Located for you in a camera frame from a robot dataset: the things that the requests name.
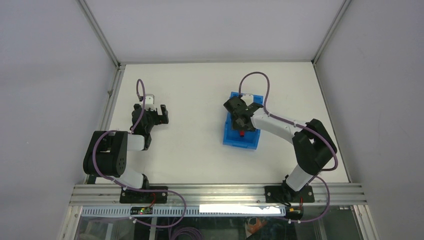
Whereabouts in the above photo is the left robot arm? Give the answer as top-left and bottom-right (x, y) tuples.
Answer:
(82, 103), (169, 203)

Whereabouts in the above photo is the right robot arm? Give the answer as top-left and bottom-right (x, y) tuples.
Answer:
(223, 95), (338, 203)

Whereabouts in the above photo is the blue plastic bin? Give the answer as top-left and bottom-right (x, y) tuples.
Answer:
(222, 94), (264, 150)

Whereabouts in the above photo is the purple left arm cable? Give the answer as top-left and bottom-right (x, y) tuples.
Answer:
(92, 78), (187, 240)

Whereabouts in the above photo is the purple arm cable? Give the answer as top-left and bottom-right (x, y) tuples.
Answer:
(92, 78), (187, 240)
(238, 71), (339, 223)

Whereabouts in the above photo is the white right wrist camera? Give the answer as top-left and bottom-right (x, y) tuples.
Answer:
(241, 94), (254, 106)

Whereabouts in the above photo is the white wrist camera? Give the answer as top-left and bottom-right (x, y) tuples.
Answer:
(142, 94), (157, 112)
(241, 94), (254, 106)

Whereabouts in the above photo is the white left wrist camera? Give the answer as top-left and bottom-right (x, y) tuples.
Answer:
(142, 94), (157, 112)

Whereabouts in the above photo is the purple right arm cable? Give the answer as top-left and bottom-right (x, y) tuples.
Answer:
(238, 71), (339, 223)

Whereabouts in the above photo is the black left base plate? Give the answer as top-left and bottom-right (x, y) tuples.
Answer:
(119, 185), (168, 204)

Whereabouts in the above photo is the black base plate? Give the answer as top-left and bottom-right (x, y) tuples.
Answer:
(264, 185), (315, 204)
(119, 185), (168, 204)

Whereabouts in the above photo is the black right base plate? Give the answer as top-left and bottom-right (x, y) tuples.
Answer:
(264, 185), (315, 204)

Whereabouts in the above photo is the white slotted cable duct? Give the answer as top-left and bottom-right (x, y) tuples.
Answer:
(81, 204), (286, 218)

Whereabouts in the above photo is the aluminium mounting rail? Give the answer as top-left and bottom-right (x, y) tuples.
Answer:
(69, 183), (368, 206)

